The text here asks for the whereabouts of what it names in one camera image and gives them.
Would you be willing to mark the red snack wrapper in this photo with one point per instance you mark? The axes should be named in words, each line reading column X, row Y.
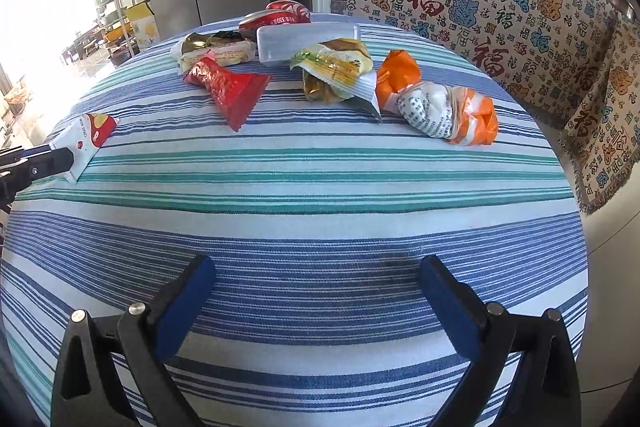
column 235, row 94

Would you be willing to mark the gold brown wrapper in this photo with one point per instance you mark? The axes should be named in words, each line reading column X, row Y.
column 197, row 41

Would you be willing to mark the crushed red soda can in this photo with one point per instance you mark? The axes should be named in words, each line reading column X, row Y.
column 275, row 13

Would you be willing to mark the white red chip packet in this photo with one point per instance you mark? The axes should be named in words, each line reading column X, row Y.
column 84, row 137

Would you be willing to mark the patterned fu character blanket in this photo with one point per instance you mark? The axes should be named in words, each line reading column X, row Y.
column 574, row 64

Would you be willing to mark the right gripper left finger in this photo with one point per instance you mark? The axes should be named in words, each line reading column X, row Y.
column 87, row 390

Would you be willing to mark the blue striped tablecloth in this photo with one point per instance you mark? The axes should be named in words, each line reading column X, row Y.
column 317, row 217

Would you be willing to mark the orange white wrapper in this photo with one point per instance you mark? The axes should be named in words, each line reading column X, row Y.
column 459, row 115

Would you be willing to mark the clear plastic container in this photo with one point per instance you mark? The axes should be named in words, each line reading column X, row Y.
column 277, row 44

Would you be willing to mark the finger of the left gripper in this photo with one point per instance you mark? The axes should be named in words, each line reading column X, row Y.
column 19, row 168

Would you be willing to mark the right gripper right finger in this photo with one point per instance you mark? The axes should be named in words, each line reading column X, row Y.
column 544, row 390

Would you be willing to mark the steel pot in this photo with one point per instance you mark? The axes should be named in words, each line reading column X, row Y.
column 625, row 8

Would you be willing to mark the beige bread wrapper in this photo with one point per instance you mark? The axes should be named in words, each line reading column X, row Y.
column 228, row 55

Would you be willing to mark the yellow cardboard box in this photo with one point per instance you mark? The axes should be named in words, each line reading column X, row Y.
column 143, row 23

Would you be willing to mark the green yellow snack bag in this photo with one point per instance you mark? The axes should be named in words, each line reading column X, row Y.
column 338, row 71

